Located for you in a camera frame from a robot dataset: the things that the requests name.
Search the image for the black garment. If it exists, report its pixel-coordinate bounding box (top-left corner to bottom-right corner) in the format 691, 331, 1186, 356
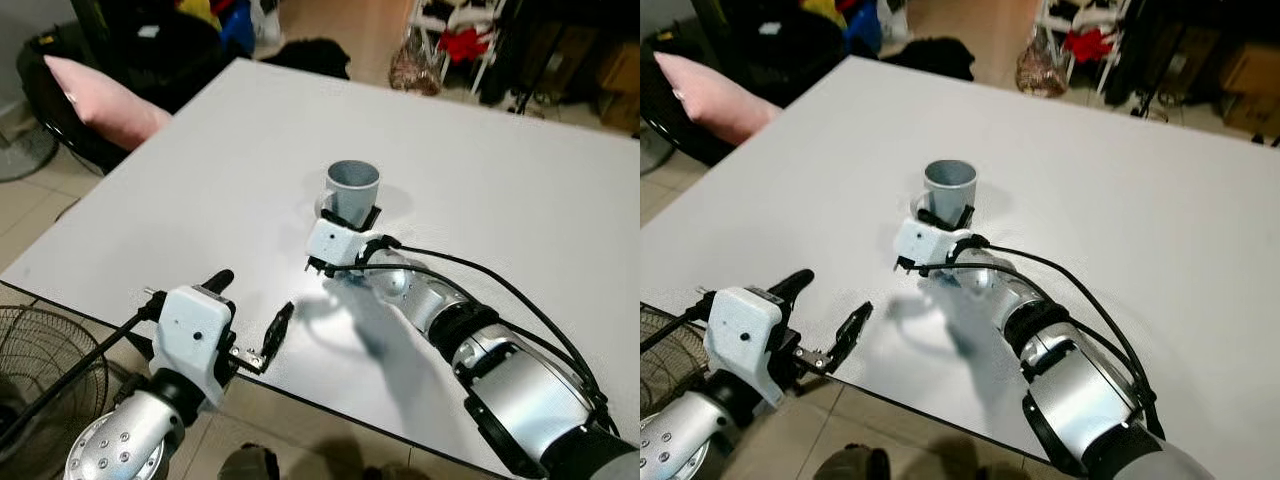
261, 37, 352, 82
884, 37, 977, 84

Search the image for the white metal rack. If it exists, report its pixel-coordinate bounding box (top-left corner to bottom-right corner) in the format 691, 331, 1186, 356
1034, 0, 1137, 99
404, 0, 517, 99

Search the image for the black wire-guard floor fan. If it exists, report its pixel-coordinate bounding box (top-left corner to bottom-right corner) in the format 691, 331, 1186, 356
0, 304, 110, 462
640, 304, 709, 417

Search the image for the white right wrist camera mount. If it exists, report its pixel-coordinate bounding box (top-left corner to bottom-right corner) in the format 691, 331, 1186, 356
892, 214, 974, 274
304, 214, 387, 277

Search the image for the red cloth on rack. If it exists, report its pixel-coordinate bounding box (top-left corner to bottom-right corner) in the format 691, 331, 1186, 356
1061, 27, 1114, 64
439, 27, 487, 64

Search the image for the blue cloth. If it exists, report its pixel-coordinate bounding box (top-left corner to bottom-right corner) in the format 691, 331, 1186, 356
214, 4, 257, 57
841, 4, 884, 57

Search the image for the brown mesh bag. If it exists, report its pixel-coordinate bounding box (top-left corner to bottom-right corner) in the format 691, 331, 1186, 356
387, 34, 442, 99
1014, 37, 1069, 100

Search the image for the black soft chair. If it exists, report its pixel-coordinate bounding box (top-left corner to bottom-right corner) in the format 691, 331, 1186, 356
18, 0, 229, 173
640, 0, 847, 167

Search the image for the grey round stand base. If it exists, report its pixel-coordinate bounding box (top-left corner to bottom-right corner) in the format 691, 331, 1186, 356
640, 124, 677, 177
0, 124, 57, 184

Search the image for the pink pillow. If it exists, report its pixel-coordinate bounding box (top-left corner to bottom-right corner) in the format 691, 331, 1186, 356
42, 54, 174, 152
651, 51, 784, 147

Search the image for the dark robot foot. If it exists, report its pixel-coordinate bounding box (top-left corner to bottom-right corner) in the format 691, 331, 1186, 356
217, 444, 282, 480
811, 444, 892, 480

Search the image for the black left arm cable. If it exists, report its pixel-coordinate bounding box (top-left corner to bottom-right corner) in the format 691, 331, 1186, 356
640, 299, 717, 352
0, 294, 167, 453

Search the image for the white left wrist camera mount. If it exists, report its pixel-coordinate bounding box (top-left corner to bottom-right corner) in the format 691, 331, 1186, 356
154, 284, 239, 390
702, 286, 792, 407

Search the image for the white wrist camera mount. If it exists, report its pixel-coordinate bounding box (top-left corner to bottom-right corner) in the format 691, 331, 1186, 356
154, 284, 239, 390
702, 286, 792, 407
892, 214, 974, 274
304, 214, 387, 277

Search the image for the grey mug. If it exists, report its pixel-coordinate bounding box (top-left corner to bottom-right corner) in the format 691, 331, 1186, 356
317, 159, 383, 227
909, 159, 979, 227

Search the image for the brown cardboard box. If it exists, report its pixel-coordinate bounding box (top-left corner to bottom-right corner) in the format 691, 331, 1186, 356
594, 39, 641, 137
1219, 39, 1280, 137

